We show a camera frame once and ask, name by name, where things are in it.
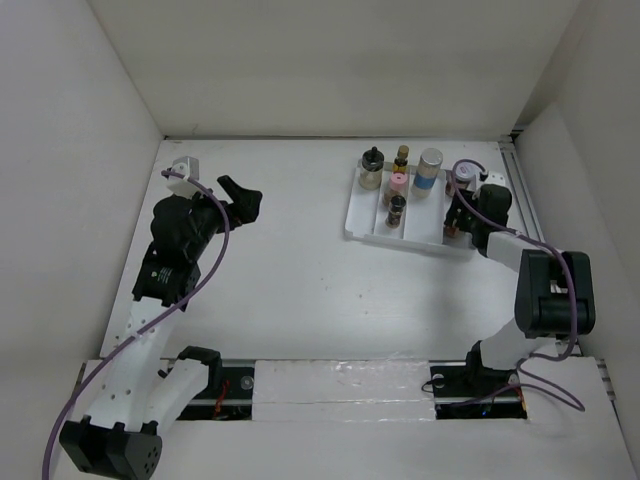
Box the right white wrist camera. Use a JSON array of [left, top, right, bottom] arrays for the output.
[[478, 170, 507, 187]]

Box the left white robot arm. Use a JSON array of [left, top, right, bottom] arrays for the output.
[[59, 169, 263, 479]]

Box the silver lid blue label jar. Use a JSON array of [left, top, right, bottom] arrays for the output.
[[411, 148, 444, 198]]

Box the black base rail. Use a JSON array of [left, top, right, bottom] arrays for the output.
[[180, 359, 527, 423]]

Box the black knob lid jar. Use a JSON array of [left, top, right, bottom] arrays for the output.
[[359, 146, 384, 190]]

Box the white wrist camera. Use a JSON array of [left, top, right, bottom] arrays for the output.
[[166, 156, 199, 198], [478, 170, 507, 187]]

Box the pink lid spice jar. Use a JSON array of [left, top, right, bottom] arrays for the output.
[[383, 172, 408, 207]]

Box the red label lid jar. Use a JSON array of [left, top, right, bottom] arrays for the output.
[[444, 223, 460, 239], [445, 159, 479, 197]]

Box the white compartment tray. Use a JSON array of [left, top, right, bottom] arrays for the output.
[[344, 167, 475, 259]]

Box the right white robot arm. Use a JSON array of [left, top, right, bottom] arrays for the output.
[[444, 184, 596, 397]]

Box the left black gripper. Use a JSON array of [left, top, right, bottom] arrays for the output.
[[178, 176, 260, 260]]

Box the black lid pepper jar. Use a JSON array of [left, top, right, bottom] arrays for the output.
[[385, 195, 406, 229]]

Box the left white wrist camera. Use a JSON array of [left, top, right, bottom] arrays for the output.
[[166, 156, 199, 198]]

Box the yellow label small bottle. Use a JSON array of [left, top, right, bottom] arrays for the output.
[[392, 145, 409, 174]]

